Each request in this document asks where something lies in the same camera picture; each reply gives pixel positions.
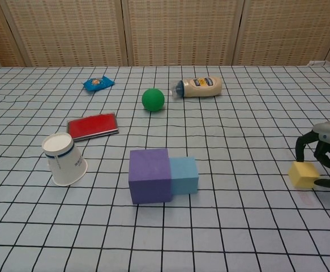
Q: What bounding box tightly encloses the green ball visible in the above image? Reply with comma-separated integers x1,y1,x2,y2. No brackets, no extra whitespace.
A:
142,88,165,113

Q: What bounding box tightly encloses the small yellow foam cube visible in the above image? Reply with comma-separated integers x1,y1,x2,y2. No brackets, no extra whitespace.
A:
288,161,321,189

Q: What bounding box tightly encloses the mayonnaise squeeze bottle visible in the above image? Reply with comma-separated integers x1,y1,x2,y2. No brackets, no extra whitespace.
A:
170,76,222,100

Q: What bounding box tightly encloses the light blue checked tablecloth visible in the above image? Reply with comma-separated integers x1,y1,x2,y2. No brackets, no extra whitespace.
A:
0,59,330,272

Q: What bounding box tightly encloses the blue snack packet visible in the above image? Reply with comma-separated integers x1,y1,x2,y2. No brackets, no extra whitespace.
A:
82,75,116,92

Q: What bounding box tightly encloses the large purple foam cube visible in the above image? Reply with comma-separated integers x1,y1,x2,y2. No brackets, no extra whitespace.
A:
128,148,173,205

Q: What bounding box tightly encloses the medium blue foam cube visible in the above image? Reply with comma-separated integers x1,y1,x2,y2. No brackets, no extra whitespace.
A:
169,157,200,196

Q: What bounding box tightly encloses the white paper cup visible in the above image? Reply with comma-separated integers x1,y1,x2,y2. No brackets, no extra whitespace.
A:
41,132,88,187

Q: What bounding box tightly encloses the red ink pad tin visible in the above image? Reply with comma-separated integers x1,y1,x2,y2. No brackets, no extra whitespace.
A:
66,112,119,142

